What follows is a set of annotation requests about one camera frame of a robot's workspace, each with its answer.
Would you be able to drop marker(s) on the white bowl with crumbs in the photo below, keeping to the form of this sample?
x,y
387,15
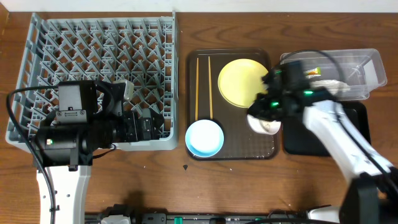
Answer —
x,y
263,127

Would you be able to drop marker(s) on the clear plastic waste bin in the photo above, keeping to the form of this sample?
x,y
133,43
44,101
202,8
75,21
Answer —
x,y
363,69

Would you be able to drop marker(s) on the yellow round plate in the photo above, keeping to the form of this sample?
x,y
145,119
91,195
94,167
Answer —
x,y
241,80

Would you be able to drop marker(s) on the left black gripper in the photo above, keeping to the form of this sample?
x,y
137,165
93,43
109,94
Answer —
x,y
142,125

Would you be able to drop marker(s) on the light blue bowl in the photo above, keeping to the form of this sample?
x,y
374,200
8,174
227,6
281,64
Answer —
x,y
204,138

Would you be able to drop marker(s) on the white cup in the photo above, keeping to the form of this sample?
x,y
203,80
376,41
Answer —
x,y
128,88

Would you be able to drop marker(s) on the black waste tray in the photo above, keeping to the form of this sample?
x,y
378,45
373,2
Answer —
x,y
298,140

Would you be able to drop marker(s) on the dark brown serving tray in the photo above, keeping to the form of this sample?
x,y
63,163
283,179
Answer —
x,y
240,141

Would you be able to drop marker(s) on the green yellow snack wrapper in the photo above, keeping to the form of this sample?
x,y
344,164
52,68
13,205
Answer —
x,y
311,73

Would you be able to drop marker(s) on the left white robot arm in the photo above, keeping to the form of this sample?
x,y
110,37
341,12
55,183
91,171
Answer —
x,y
66,142

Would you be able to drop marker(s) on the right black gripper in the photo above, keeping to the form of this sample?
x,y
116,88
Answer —
x,y
258,109

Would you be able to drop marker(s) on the wooden chopstick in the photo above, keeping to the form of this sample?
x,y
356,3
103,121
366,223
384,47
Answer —
x,y
210,88
196,89

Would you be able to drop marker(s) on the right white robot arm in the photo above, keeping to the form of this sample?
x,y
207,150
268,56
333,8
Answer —
x,y
372,179

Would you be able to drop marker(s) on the white tissue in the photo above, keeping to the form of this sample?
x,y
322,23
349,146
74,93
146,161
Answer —
x,y
333,86

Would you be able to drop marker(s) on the black equipment rail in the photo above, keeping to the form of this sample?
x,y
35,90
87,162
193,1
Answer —
x,y
162,216

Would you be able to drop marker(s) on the grey plastic dish rack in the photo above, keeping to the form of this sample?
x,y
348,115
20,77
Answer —
x,y
143,50

